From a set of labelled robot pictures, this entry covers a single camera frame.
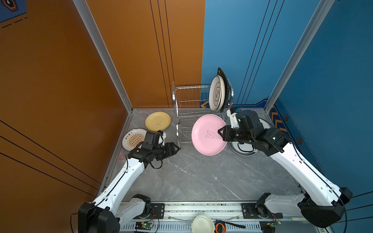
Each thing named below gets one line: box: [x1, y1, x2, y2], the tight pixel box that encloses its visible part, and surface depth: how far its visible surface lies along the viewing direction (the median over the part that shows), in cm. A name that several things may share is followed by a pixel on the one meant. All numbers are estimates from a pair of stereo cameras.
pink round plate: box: [191, 114, 228, 156], surface depth 72 cm
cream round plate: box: [218, 74, 226, 111], surface depth 73 cm
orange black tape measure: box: [214, 219, 246, 233], surface depth 69 cm
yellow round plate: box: [144, 111, 172, 132], surface depth 115 cm
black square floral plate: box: [217, 67, 230, 112], surface depth 75 cm
